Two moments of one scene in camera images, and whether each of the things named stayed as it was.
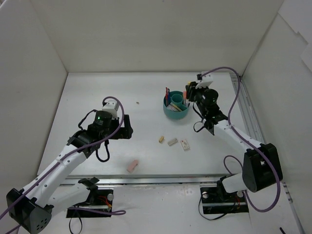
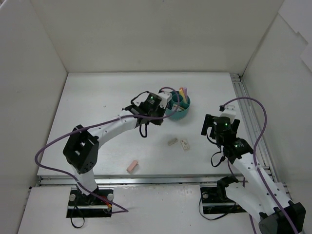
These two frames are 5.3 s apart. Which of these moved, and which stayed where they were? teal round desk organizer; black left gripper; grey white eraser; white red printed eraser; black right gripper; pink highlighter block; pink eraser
Moved: pink highlighter block; black right gripper; black left gripper
Stayed: white red printed eraser; pink eraser; grey white eraser; teal round desk organizer
